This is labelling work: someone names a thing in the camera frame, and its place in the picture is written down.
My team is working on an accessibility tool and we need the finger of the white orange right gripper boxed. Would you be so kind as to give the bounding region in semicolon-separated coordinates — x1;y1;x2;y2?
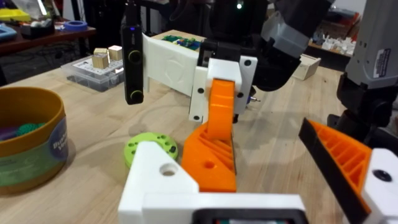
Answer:
188;66;211;124
206;57;259;141

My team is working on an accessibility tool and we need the white orange left gripper right finger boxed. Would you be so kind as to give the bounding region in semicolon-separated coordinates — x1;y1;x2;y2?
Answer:
298;118;398;224

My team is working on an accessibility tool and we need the white block left gripper left finger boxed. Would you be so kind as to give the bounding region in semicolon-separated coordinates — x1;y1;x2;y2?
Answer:
118;141;200;224

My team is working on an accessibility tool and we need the blue electric screwdriver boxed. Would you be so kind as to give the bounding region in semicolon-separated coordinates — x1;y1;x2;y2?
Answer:
247;93;262;105

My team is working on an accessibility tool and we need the pale wooden box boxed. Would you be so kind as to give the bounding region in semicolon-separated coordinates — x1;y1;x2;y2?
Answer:
292;54;322;82

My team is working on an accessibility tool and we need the green disc with holes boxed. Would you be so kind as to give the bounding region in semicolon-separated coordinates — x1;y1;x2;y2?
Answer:
123;131;179;170

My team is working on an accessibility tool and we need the orange ribbed wedge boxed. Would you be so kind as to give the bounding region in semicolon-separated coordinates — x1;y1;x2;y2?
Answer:
181;121;238;193

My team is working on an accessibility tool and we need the green board with blocks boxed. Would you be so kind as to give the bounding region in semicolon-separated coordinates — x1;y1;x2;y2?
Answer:
161;34;203;52

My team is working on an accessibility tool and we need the heap of white parts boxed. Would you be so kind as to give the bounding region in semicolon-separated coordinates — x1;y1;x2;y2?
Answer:
320;33;358;57

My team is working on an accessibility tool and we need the clear box with wooden blocks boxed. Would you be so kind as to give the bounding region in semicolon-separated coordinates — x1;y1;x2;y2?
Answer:
60;45;126;93

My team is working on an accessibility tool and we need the brown toy tub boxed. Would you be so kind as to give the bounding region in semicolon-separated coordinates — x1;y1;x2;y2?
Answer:
0;86;70;196

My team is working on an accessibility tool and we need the blue tape roll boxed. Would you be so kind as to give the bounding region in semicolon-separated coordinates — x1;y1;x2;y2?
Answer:
63;20;89;32

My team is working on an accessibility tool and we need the brown side table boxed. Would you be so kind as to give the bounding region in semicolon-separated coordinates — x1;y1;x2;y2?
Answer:
0;17;98;57

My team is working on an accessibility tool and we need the black box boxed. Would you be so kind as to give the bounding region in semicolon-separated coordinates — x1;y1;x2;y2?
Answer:
21;18;57;40

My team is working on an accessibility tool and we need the yellow tray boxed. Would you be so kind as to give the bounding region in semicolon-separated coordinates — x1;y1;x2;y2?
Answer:
0;7;32;23

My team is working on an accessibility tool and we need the light blue box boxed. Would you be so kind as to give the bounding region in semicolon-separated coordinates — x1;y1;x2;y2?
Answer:
0;24;18;42

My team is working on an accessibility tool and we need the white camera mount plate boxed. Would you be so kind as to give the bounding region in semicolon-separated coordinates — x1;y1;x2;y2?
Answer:
142;32;200;98

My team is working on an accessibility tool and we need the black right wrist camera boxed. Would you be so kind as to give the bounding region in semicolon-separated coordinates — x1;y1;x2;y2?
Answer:
120;0;145;106

